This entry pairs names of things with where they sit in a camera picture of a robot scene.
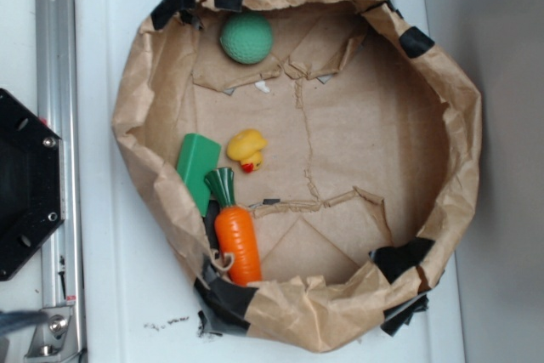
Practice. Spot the green dimpled foam ball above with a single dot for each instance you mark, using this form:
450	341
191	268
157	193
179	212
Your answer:
247	38

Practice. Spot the yellow rubber duck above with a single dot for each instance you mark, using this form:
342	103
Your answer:
246	149

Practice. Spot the green plastic block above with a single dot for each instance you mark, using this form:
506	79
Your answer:
197	157

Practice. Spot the orange toy carrot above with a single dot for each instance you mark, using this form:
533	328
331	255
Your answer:
234	229

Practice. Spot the brown paper bag bin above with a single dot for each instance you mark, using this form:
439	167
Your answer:
369	179

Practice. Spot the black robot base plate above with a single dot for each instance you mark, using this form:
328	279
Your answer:
31	208

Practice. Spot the aluminium extrusion rail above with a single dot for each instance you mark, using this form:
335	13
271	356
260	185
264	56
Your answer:
62	265

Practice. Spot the metal corner bracket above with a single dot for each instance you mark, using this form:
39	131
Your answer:
54	340

